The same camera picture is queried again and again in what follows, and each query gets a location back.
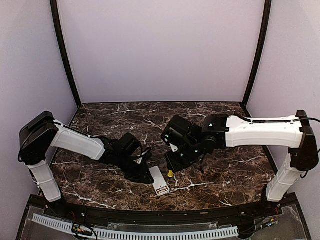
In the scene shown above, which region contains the black front rail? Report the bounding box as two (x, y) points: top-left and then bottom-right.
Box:
(27, 194), (293, 226)

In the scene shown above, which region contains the left black frame post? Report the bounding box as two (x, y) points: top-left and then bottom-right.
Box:
(49, 0), (82, 108)

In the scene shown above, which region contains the black frame post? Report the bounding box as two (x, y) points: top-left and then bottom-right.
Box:
(49, 0), (82, 108)
(242, 0), (272, 107)

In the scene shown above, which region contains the white slotted cable duct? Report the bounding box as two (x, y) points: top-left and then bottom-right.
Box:
(32, 213), (239, 240)

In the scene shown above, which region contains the large white remote control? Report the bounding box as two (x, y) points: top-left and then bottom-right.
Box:
(149, 166), (170, 196)

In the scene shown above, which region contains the right black frame post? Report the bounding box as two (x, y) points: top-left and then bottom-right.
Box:
(242, 0), (272, 107)

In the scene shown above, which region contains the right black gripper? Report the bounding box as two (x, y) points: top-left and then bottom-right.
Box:
(164, 141), (204, 173)

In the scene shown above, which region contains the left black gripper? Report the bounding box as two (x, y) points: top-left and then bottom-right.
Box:
(116, 153), (154, 184)

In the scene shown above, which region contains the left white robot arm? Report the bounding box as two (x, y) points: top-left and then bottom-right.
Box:
(18, 111), (155, 218)

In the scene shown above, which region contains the yellow handled screwdriver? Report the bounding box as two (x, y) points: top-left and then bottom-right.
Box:
(167, 170), (175, 178)

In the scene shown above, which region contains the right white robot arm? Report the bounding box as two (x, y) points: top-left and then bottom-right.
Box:
(161, 110), (320, 217)

